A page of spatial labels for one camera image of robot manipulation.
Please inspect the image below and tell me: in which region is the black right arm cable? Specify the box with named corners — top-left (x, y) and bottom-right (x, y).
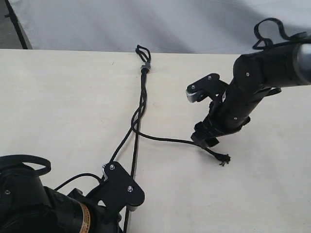
top-left (251, 17), bottom-right (308, 50)

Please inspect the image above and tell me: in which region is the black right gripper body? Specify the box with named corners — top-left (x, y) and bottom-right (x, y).
top-left (201, 97), bottom-right (250, 138)

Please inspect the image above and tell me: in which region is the black backdrop stand pole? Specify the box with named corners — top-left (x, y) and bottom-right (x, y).
top-left (4, 0), bottom-right (33, 50)

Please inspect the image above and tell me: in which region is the clear adhesive tape piece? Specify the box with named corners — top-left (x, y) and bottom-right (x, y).
top-left (140, 62), bottom-right (151, 72)

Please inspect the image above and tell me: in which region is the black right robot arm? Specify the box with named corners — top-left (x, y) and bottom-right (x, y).
top-left (186, 43), bottom-right (311, 148)

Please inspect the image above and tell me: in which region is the grey backdrop cloth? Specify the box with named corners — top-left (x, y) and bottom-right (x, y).
top-left (10, 0), bottom-right (311, 54)

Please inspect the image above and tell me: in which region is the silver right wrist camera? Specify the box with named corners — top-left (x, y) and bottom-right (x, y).
top-left (186, 73), bottom-right (228, 103)

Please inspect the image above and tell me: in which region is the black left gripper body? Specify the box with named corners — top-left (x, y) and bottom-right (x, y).
top-left (97, 205), bottom-right (130, 233)

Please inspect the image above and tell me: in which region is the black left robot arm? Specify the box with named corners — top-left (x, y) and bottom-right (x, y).
top-left (0, 154), bottom-right (122, 233)

